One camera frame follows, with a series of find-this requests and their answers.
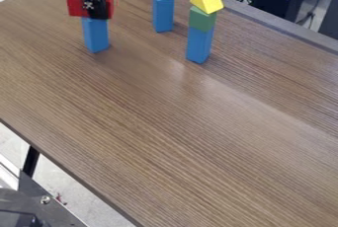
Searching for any black metal frame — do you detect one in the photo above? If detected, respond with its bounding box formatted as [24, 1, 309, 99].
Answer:
[0, 144, 88, 227]

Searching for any blue block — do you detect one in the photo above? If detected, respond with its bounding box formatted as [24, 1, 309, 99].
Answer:
[80, 17, 113, 54]
[185, 26, 217, 65]
[150, 0, 176, 34]

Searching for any red block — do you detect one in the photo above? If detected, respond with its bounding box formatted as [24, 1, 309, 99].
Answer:
[65, 0, 117, 20]

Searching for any green block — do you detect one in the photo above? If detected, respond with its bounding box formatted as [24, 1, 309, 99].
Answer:
[187, 5, 218, 34]

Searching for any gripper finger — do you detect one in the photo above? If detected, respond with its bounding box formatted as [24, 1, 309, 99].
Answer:
[80, 0, 113, 21]

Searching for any yellow triangular block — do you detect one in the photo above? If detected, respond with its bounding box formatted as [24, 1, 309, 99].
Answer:
[189, 0, 226, 16]

